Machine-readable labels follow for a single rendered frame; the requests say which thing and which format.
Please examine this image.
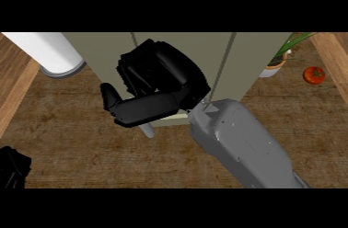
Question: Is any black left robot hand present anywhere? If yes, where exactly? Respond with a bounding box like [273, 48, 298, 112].
[0, 145, 34, 189]

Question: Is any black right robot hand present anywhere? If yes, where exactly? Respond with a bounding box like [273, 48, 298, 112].
[99, 38, 212, 129]

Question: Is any olive grey cabinet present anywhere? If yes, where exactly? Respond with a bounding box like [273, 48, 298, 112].
[61, 32, 295, 128]

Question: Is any white cylinder with grey rim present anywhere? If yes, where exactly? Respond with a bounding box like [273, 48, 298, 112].
[2, 32, 89, 80]

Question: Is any pale wooden board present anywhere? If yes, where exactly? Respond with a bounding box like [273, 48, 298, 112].
[308, 32, 348, 106]
[0, 32, 42, 138]

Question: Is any potted green plant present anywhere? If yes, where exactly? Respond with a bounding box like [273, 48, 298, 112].
[258, 32, 320, 79]

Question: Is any red tomato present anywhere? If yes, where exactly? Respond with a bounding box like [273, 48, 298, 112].
[302, 65, 327, 86]

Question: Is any silver cabinet handle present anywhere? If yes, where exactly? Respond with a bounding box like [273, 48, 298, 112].
[139, 123, 157, 139]

